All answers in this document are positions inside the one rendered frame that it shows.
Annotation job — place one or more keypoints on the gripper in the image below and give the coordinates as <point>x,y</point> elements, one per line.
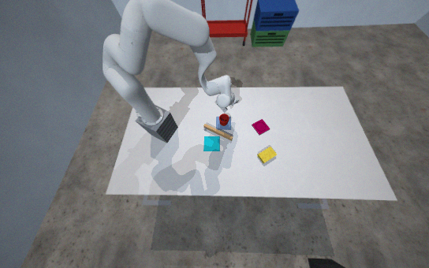
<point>236,98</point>

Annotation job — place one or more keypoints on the dark red cup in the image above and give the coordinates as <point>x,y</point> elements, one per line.
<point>223,117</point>

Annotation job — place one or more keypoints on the dark pink flat square pad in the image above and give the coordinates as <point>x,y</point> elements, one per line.
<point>260,126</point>

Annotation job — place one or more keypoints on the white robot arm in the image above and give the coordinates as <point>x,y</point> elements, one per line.
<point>167,18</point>

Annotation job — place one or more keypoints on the yellow sponge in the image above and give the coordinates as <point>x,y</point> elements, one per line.
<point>266,155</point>

